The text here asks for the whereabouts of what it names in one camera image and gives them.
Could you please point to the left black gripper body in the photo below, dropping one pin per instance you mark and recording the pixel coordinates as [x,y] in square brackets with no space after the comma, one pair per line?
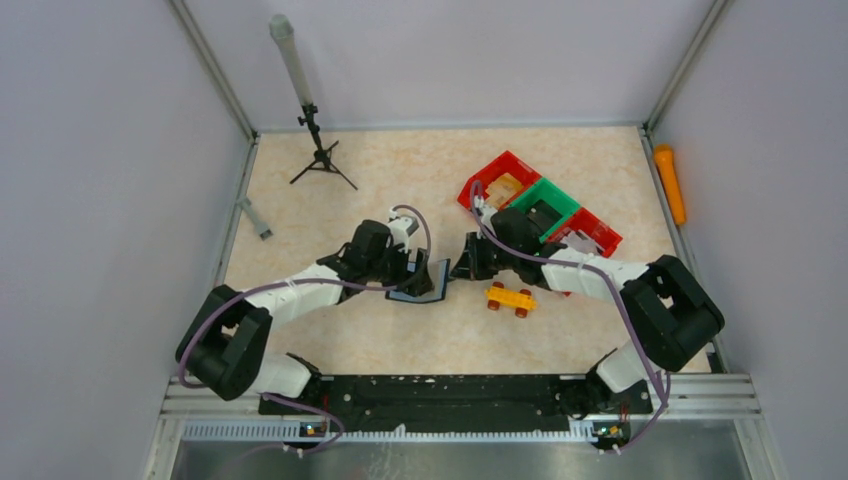
[390,268]

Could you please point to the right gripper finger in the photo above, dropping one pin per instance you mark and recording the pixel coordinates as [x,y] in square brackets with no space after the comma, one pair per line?
[477,247]
[471,266]

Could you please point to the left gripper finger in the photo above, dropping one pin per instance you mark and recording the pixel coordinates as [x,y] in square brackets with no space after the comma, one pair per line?
[414,286]
[422,261]

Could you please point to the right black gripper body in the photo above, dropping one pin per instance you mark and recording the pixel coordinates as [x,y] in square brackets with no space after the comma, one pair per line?
[505,259]

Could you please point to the black leather card holder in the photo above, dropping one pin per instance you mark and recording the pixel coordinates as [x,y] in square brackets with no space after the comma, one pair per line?
[439,273]

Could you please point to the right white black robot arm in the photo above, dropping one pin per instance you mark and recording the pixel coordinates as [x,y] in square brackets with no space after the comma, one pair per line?
[667,314]

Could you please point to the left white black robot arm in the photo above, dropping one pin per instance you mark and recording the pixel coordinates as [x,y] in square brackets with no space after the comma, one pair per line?
[225,347]

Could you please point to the yellow toy brick car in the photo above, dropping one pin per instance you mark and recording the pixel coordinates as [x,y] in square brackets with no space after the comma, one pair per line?
[522,302]

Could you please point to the green plastic bin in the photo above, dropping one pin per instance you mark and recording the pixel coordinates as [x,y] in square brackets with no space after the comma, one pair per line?
[546,205]

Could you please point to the red bin with wooden blocks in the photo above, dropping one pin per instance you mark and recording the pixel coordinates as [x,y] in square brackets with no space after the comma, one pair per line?
[502,181]

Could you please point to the red bin with plastic bags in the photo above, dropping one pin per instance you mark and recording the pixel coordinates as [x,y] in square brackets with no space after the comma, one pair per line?
[587,233]

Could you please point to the small grey tool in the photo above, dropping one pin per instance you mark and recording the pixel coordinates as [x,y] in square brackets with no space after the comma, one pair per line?
[261,227]

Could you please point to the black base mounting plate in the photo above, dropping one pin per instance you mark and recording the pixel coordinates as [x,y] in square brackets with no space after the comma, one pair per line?
[470,403]

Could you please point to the orange flashlight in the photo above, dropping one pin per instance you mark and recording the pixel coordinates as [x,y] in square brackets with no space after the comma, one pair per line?
[664,161]

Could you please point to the black tripod with grey tube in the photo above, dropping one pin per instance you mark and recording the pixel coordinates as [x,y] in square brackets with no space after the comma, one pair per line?
[283,34]

